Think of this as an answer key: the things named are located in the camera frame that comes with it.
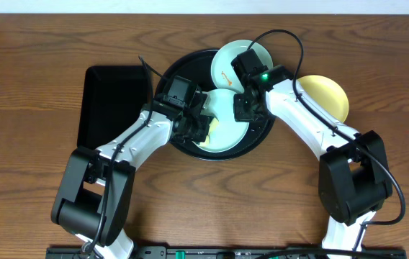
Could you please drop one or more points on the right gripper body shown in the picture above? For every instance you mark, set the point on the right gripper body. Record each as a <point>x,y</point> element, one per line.
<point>243,111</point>

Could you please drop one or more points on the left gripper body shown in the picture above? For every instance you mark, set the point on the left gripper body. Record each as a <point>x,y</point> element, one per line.
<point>197,126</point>

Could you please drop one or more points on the yellow sponge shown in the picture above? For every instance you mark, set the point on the yellow sponge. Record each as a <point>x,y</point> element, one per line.
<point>212,126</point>

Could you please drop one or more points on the green plate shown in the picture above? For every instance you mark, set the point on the green plate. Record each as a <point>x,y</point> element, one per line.
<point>229,132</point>
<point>222,73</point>

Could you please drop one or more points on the yellow plate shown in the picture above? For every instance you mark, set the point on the yellow plate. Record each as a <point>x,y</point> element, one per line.
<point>328,94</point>

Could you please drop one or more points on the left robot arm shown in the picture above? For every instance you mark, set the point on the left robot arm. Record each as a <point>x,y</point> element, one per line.
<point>93,198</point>

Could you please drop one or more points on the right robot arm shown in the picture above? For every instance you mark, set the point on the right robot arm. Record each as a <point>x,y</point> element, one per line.
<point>354,178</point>

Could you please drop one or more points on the round black tray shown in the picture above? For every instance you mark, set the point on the round black tray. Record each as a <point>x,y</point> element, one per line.
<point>196,67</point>

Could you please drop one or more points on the black rectangular tray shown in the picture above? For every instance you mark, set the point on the black rectangular tray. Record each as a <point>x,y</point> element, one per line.
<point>112,100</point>

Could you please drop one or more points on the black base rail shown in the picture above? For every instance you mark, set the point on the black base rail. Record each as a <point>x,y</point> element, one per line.
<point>158,252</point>

